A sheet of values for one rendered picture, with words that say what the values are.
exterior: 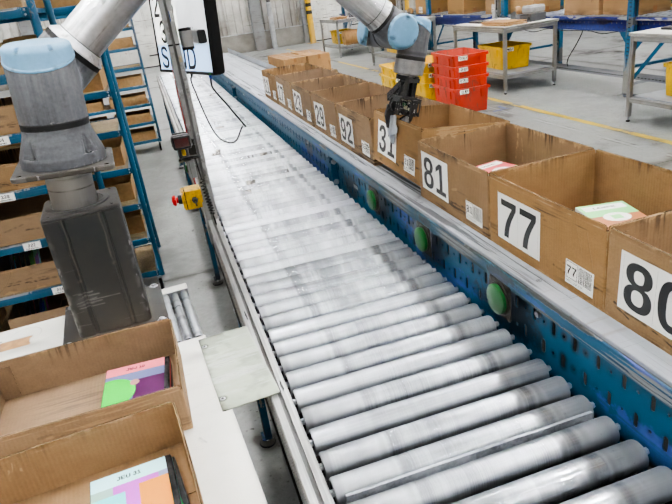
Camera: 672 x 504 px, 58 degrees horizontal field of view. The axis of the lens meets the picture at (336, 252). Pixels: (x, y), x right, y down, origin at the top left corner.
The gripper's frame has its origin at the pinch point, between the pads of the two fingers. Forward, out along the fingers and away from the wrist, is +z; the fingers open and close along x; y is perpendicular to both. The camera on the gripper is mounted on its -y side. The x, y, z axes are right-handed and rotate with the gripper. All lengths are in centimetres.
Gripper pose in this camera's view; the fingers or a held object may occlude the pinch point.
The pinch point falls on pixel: (394, 139)
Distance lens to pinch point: 195.5
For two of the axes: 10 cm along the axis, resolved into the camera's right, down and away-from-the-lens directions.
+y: 3.0, 3.5, -8.9
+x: 9.5, 0.2, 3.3
